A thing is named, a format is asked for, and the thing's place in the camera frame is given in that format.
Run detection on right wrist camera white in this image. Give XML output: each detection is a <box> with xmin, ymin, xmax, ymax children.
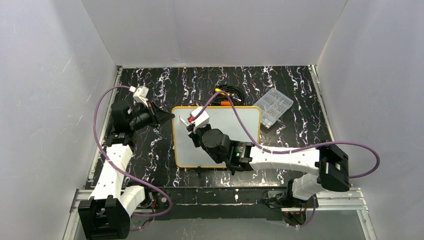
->
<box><xmin>188</xmin><ymin>106</ymin><xmax>210</xmax><ymax>133</ymax></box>

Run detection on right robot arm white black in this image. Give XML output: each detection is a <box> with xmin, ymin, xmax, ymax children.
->
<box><xmin>186</xmin><ymin>124</ymin><xmax>350</xmax><ymax>201</ymax></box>

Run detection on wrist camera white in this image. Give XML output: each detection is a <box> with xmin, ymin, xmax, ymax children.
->
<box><xmin>188</xmin><ymin>106</ymin><xmax>210</xmax><ymax>133</ymax></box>
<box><xmin>133</xmin><ymin>86</ymin><xmax>149</xmax><ymax>107</ymax></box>

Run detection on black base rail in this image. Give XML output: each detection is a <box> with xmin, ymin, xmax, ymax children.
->
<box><xmin>145</xmin><ymin>187</ymin><xmax>319</xmax><ymax>222</ymax></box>

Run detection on purple cable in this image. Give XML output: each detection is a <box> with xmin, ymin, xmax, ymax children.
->
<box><xmin>93</xmin><ymin>85</ymin><xmax>173</xmax><ymax>232</ymax></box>
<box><xmin>188</xmin><ymin>90</ymin><xmax>381</xmax><ymax>180</ymax></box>

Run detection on white marker pen red ends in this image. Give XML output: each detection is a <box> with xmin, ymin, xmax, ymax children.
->
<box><xmin>179</xmin><ymin>116</ymin><xmax>189</xmax><ymax>127</ymax></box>

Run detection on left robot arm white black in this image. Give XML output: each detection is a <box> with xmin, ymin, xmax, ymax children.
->
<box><xmin>78</xmin><ymin>100</ymin><xmax>175</xmax><ymax>240</ymax></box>

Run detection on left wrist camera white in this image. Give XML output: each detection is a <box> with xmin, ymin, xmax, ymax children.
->
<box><xmin>133</xmin><ymin>86</ymin><xmax>149</xmax><ymax>107</ymax></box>

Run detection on whiteboard with yellow frame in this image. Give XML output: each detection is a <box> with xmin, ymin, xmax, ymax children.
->
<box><xmin>171</xmin><ymin>106</ymin><xmax>262</xmax><ymax>169</ymax></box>

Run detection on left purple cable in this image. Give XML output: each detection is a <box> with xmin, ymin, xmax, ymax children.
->
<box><xmin>93</xmin><ymin>85</ymin><xmax>173</xmax><ymax>232</ymax></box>

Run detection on orange handled tool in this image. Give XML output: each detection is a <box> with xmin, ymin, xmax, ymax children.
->
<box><xmin>219</xmin><ymin>101</ymin><xmax>233</xmax><ymax>107</ymax></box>

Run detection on clear plastic screw box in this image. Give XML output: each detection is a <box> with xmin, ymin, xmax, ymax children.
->
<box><xmin>253</xmin><ymin>88</ymin><xmax>294</xmax><ymax>129</ymax></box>

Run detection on yellow handled tool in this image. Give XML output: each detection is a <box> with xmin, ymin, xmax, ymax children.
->
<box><xmin>214</xmin><ymin>88</ymin><xmax>230</xmax><ymax>97</ymax></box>

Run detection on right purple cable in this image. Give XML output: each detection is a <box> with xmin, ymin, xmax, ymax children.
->
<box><xmin>188</xmin><ymin>90</ymin><xmax>381</xmax><ymax>180</ymax></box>

